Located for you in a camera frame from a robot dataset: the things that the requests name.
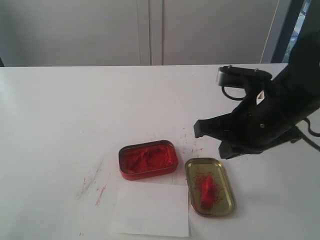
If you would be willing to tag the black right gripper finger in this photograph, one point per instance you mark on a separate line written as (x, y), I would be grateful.
(229, 151)

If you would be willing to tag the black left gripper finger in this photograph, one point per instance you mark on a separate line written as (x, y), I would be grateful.
(219, 127)

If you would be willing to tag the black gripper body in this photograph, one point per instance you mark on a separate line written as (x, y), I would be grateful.
(267, 119)

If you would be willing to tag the red stamp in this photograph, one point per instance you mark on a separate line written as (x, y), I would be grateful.
(206, 198)

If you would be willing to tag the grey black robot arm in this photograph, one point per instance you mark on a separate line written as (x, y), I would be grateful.
(303, 69)

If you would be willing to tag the red ink paste tin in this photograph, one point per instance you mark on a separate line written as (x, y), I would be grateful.
(146, 160)

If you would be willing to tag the gold tin lid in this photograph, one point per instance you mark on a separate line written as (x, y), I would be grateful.
(196, 169)

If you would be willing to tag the white paper sheet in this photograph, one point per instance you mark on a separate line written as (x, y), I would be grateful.
(151, 209)

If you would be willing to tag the white cabinet doors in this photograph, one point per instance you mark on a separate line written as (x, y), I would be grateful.
(37, 33)

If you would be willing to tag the gripper-mounted camera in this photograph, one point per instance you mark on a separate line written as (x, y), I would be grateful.
(234, 77)

